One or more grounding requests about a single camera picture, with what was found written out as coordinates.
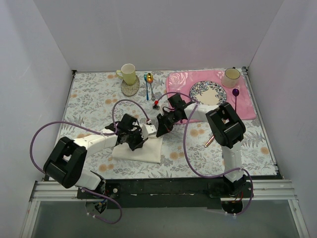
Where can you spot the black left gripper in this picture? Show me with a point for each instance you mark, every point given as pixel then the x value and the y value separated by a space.
pixel 135 140

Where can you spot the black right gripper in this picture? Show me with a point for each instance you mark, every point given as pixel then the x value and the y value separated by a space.
pixel 165 122

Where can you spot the white cloth napkin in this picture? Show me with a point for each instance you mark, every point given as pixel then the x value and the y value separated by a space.
pixel 150 152

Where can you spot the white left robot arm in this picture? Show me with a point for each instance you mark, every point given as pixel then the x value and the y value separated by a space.
pixel 66 162

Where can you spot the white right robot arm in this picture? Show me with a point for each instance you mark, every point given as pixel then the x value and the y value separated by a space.
pixel 226 126

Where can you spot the pink floral placemat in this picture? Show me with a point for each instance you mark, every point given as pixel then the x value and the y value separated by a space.
pixel 184 80

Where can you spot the woven round coaster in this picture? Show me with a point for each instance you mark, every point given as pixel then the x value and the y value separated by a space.
pixel 130 90

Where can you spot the rose gold knife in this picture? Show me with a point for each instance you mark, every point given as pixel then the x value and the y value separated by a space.
pixel 209 142

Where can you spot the rainbow gold spoon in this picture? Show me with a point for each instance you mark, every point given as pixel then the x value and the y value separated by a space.
pixel 150 80

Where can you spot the blue floral plate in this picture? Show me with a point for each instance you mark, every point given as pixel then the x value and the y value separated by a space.
pixel 208 93

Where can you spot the blue fork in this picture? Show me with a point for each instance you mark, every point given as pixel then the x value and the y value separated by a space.
pixel 145 79

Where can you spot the yellow green mug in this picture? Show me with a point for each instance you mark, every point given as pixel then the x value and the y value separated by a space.
pixel 127 73

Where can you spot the purple spoon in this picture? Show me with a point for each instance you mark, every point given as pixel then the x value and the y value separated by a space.
pixel 235 93

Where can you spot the cream enamel mug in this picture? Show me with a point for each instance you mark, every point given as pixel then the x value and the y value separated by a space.
pixel 231 77

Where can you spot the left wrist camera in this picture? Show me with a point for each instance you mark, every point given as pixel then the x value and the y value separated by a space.
pixel 148 130

